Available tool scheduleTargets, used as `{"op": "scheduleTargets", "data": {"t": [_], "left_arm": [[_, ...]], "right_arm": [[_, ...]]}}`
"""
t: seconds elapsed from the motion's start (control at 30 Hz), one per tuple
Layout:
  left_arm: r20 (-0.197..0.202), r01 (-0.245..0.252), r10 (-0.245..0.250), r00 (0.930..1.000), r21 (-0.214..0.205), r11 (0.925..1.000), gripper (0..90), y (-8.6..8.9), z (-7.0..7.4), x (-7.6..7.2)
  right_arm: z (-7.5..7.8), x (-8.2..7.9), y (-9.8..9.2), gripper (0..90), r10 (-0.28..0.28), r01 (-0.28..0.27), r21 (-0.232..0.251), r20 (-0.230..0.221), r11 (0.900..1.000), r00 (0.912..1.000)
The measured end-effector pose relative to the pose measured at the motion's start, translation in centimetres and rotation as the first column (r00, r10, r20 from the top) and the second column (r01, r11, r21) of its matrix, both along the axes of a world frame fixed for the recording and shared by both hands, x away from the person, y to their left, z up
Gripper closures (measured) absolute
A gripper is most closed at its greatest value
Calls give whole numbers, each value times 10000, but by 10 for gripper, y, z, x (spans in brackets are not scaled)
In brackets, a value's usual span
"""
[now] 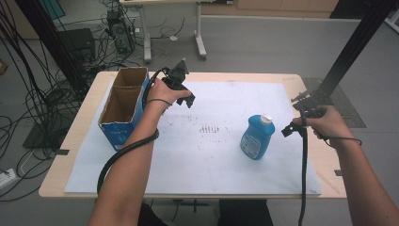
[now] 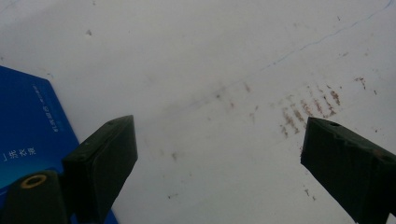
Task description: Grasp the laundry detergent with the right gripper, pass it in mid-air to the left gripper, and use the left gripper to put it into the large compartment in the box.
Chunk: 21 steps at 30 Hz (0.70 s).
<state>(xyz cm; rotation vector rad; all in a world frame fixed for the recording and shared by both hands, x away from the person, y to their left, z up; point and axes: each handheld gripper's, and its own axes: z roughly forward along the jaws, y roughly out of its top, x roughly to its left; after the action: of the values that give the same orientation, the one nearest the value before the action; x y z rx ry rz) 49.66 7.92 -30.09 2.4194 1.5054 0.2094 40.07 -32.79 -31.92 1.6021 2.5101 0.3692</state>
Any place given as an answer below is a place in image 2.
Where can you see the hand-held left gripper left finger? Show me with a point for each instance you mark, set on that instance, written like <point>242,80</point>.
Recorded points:
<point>99,161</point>

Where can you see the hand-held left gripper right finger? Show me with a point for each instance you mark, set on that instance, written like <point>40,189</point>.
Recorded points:
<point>351,168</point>

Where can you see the blue cardboard box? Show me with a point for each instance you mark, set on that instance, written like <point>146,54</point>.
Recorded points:
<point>28,124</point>

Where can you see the white paper sheet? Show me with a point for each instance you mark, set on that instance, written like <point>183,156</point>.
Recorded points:
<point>218,62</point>

